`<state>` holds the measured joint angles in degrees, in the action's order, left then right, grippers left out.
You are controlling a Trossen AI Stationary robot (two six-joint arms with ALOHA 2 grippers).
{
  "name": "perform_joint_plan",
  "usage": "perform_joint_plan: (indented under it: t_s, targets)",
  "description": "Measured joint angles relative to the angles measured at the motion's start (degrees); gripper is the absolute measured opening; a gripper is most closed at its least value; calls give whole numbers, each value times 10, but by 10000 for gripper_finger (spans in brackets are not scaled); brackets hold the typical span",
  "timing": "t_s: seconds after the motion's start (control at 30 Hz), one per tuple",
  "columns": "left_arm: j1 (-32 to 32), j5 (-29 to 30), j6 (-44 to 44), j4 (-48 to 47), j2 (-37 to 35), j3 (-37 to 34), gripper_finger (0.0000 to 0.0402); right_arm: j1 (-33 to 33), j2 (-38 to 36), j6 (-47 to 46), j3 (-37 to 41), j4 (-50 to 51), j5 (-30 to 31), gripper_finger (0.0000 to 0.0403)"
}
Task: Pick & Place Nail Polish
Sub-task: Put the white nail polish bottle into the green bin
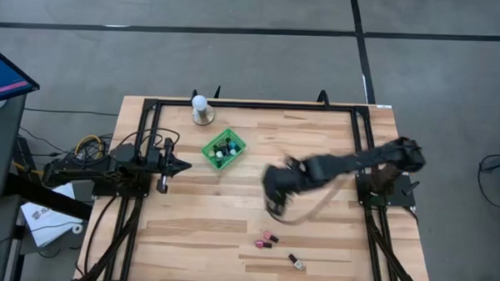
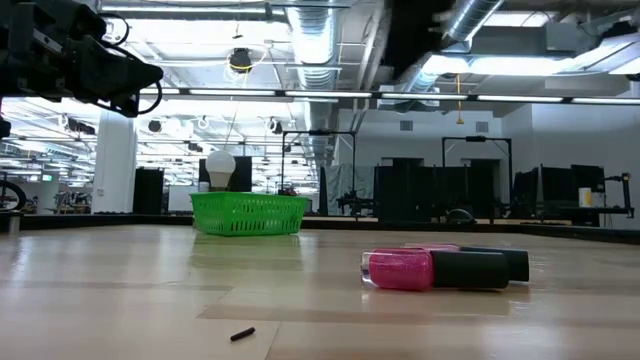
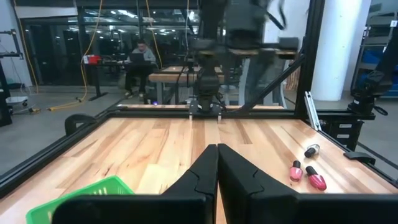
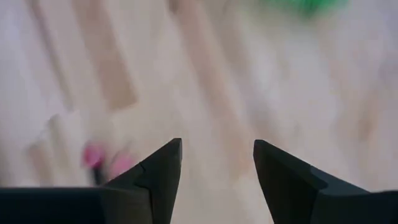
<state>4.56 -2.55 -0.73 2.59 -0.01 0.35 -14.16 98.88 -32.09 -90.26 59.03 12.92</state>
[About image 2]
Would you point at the black dome object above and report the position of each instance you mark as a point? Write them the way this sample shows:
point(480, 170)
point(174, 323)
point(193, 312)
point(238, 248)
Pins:
point(460, 217)

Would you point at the slanted silver ventilation duct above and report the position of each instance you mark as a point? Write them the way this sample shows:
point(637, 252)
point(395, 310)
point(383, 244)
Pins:
point(470, 17)

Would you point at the white square pillar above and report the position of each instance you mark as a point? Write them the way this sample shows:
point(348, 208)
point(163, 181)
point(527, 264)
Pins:
point(115, 170)

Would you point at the black metal table frame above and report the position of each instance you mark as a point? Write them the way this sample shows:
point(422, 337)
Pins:
point(75, 221)

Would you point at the tall black cabinet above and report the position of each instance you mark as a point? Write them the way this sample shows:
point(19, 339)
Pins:
point(147, 190)

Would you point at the black metal stand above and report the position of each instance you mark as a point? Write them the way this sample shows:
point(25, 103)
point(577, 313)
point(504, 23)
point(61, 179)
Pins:
point(626, 195)

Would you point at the grey tarp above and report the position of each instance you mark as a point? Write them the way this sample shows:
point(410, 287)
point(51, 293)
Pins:
point(345, 185)

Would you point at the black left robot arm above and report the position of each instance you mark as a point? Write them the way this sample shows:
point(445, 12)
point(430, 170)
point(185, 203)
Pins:
point(25, 55)

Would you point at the light pink nail polish bottle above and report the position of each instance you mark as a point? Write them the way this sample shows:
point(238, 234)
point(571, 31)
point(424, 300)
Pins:
point(520, 265)

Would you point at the white light bulb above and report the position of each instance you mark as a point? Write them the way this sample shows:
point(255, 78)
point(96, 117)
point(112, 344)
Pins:
point(220, 167)

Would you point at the black partition panels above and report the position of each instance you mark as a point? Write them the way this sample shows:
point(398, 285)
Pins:
point(425, 195)

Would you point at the wide silver ventilation duct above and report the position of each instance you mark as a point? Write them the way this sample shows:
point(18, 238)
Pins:
point(312, 45)

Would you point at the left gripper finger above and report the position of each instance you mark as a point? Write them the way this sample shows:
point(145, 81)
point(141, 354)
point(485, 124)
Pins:
point(141, 86)
point(142, 70)

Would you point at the long white strip light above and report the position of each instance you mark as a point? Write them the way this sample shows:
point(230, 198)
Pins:
point(325, 94)

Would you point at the black metal station frame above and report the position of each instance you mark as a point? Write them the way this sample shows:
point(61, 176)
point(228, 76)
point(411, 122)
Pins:
point(477, 139)
point(320, 133)

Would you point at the green plastic basket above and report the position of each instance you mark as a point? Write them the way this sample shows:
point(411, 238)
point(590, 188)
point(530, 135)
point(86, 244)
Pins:
point(240, 215)

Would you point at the row of black monitors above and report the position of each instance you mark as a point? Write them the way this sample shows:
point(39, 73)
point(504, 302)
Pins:
point(555, 187)

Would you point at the magenta glitter nail polish bottle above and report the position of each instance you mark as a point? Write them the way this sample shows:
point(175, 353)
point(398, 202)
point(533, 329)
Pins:
point(400, 270)

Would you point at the black ceiling camera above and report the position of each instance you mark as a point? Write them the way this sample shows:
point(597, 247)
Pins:
point(240, 59)

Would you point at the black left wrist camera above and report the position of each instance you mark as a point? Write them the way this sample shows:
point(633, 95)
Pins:
point(125, 106)

